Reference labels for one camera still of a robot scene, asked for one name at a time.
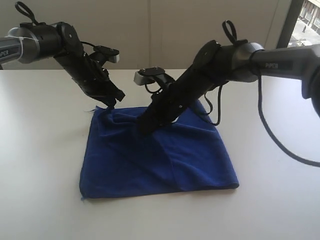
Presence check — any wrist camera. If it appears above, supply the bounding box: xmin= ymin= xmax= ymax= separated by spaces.
xmin=133 ymin=66 xmax=175 ymax=89
xmin=89 ymin=45 xmax=120 ymax=66

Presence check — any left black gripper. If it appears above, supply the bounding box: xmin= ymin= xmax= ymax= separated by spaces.
xmin=54 ymin=52 xmax=125 ymax=109

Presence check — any blue terry towel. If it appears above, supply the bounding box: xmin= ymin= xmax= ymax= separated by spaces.
xmin=79 ymin=107 xmax=239 ymax=199

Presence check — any dark window frame post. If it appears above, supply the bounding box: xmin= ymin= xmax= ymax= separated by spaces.
xmin=276 ymin=0 xmax=304 ymax=49

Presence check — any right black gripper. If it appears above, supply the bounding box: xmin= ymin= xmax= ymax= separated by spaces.
xmin=136 ymin=67 xmax=214 ymax=136

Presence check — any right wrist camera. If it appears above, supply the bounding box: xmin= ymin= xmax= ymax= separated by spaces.
xmin=133 ymin=66 xmax=175 ymax=89

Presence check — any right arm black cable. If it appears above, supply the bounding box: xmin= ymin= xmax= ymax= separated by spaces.
xmin=144 ymin=20 xmax=320 ymax=168

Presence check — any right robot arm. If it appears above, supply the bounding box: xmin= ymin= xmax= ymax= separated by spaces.
xmin=134 ymin=40 xmax=320 ymax=134

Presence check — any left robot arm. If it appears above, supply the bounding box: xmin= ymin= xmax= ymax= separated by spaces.
xmin=0 ymin=1 xmax=125 ymax=108

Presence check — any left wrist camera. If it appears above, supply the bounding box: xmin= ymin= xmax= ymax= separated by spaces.
xmin=89 ymin=45 xmax=120 ymax=66

